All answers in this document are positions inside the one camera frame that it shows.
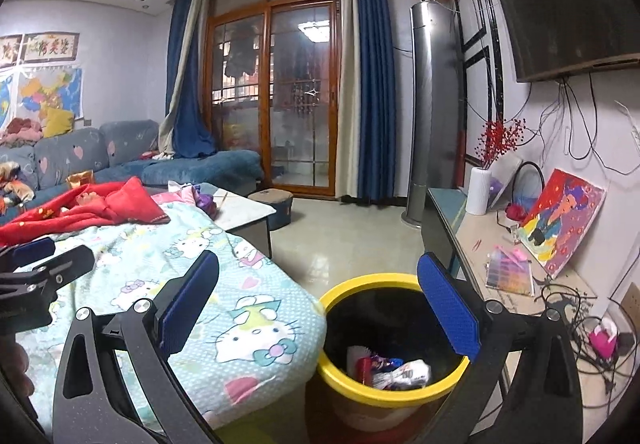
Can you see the clear bead organizer box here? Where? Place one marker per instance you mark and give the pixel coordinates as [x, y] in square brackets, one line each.
[510, 269]

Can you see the grey tower air conditioner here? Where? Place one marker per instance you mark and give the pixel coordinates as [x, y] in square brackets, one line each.
[432, 114]

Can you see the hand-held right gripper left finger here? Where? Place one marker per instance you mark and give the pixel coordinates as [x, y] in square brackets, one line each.
[187, 304]

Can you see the colourful figure painting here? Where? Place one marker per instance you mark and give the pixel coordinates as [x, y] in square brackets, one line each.
[560, 219]

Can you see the colourful snack wrapper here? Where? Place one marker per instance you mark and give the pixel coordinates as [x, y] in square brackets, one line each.
[387, 364]

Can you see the colourful country map poster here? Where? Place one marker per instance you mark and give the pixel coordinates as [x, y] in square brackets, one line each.
[50, 89]

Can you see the yellow pillow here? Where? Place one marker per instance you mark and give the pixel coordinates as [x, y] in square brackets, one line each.
[57, 121]

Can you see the gold box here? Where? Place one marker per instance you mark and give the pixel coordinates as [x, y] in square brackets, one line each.
[80, 179]

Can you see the purple cloth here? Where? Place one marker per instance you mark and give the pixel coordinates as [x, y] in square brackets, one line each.
[205, 203]

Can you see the white printed packet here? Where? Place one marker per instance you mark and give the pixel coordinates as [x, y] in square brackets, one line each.
[412, 371]

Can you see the white canvas with purple print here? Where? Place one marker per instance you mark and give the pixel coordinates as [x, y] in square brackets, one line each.
[505, 181]

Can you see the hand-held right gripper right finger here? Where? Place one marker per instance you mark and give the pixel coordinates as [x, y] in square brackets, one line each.
[447, 304]

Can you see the white topped coffee table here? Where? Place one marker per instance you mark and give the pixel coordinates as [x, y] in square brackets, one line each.
[245, 219]

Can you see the cartoon cat printed blanket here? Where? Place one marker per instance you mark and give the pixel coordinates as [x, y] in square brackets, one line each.
[150, 264]

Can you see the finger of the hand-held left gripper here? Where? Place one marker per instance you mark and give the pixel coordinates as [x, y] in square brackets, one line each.
[60, 266]
[32, 249]

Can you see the red plastic bag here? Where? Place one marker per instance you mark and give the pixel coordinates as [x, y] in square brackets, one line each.
[365, 368]

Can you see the blue fabric sofa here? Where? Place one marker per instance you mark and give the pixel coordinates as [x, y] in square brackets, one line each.
[75, 154]

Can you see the pink tweezers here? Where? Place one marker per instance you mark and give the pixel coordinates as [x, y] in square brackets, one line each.
[477, 243]

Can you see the red berry branches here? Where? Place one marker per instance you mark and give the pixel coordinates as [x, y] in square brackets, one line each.
[500, 139]

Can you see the round blue stool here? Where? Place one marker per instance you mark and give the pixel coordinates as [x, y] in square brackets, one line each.
[272, 206]

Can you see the wooden glass sliding door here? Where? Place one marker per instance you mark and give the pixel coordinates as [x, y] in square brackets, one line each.
[280, 99]

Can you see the yellow rimmed black bin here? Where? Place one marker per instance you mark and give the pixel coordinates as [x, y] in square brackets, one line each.
[350, 294]

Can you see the pink gadget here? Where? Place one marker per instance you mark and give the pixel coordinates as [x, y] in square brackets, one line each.
[602, 339]

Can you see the glass topped television cabinet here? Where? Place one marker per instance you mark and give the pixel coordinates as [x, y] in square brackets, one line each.
[480, 269]

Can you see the wide framed embroidery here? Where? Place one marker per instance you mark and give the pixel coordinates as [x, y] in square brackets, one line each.
[50, 46]

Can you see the white foam net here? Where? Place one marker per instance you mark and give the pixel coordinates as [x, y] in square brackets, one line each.
[357, 353]

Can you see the world map poster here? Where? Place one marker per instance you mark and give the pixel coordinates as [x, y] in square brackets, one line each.
[4, 99]

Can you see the person's left hand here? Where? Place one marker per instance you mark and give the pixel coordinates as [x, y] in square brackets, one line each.
[15, 366]

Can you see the pile of patterned clothes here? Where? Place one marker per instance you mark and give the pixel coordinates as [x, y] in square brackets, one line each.
[12, 184]

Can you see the red blanket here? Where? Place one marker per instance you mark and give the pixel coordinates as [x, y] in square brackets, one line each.
[100, 209]

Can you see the blue and beige curtain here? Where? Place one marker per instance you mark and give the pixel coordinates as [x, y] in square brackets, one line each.
[365, 74]
[185, 84]

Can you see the pile of pink clothes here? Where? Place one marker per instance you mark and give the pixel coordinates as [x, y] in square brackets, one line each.
[20, 129]

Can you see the white cloth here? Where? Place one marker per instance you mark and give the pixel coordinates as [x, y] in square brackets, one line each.
[160, 155]

